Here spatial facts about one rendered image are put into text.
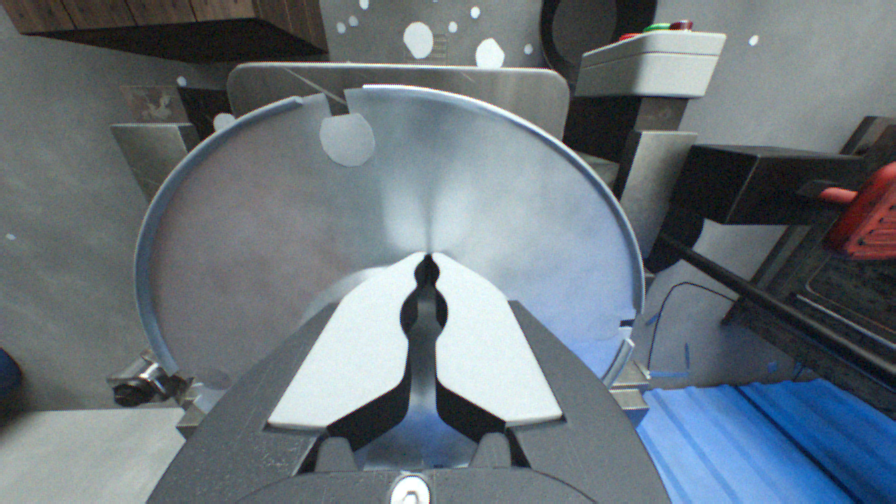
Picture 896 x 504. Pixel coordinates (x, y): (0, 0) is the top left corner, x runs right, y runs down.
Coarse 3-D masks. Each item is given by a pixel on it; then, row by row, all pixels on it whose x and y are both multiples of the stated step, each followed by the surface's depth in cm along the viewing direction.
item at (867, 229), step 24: (888, 168) 17; (840, 192) 20; (864, 192) 17; (888, 192) 16; (840, 216) 18; (864, 216) 17; (888, 216) 17; (840, 240) 18; (864, 240) 18; (888, 240) 18
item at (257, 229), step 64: (256, 128) 11; (384, 128) 11; (448, 128) 11; (512, 128) 11; (192, 192) 12; (256, 192) 12; (320, 192) 12; (384, 192) 12; (448, 192) 12; (512, 192) 13; (576, 192) 13; (192, 256) 13; (256, 256) 13; (320, 256) 14; (384, 256) 14; (448, 256) 14; (512, 256) 14; (576, 256) 14; (640, 256) 14; (192, 320) 15; (256, 320) 15; (576, 320) 16; (384, 448) 22; (448, 448) 22
